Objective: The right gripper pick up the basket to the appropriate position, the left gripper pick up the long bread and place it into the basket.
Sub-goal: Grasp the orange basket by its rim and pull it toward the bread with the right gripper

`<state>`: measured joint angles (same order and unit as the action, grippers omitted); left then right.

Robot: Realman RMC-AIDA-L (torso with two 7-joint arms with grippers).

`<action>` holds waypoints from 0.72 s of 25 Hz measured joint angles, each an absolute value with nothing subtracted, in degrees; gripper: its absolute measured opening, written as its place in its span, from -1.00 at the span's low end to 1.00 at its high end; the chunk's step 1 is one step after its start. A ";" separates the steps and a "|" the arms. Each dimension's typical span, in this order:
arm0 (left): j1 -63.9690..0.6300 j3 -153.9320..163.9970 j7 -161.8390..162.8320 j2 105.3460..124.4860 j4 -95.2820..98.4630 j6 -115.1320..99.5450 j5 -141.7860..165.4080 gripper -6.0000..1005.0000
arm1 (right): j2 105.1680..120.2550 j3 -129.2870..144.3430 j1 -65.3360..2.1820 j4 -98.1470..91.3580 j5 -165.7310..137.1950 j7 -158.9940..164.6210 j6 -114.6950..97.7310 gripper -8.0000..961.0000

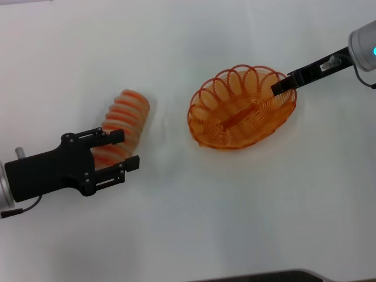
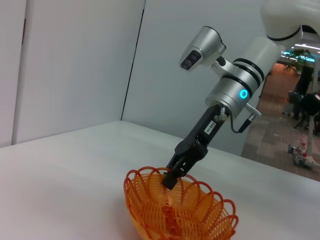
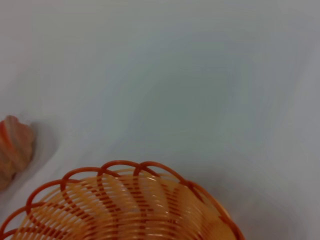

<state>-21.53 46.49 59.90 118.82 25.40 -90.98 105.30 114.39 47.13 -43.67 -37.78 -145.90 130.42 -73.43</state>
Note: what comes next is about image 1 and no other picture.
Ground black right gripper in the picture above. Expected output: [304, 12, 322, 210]
[270, 46, 353, 96]

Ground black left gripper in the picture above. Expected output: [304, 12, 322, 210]
[4, 126, 140, 203]

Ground orange striped bread roll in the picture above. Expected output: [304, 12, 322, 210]
[90, 89, 151, 171]

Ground orange wire basket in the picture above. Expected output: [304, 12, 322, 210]
[187, 64, 297, 150]

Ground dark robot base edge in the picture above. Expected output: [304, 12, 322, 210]
[187, 268, 333, 282]

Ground silver right gripper stub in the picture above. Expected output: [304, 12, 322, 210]
[321, 55, 338, 71]

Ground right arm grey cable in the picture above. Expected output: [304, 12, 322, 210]
[354, 64, 376, 89]

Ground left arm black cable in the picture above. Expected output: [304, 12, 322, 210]
[0, 195, 43, 219]

